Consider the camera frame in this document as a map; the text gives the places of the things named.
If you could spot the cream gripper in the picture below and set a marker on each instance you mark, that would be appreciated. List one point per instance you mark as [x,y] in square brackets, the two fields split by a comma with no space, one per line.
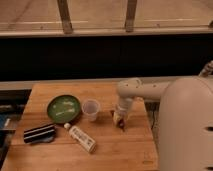
[116,118]

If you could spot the dark red pepper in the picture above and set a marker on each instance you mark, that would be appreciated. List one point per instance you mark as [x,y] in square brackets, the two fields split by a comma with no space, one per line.
[122,123]

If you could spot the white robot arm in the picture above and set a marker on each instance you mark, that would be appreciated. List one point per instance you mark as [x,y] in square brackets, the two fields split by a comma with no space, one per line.
[185,139]

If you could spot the clear plastic cup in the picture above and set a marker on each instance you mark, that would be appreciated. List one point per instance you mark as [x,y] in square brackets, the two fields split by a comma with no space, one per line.
[90,109]

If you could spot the white squeeze bottle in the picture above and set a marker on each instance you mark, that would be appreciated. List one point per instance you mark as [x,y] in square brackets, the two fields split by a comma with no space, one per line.
[87,142]

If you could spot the green round plate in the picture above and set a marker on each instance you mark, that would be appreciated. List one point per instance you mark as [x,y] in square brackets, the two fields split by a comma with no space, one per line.
[63,109]

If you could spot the black white striped cloth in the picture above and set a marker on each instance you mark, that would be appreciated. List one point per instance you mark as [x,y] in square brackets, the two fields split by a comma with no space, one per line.
[44,133]

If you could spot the right metal window post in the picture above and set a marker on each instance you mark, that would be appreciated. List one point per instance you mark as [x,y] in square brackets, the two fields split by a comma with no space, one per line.
[130,15]

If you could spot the metal window post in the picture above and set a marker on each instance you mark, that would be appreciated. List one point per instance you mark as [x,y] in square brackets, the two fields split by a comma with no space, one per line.
[65,16]
[130,15]

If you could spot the left metal window post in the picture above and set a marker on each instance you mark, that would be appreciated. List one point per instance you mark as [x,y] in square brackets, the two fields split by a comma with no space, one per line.
[65,16]

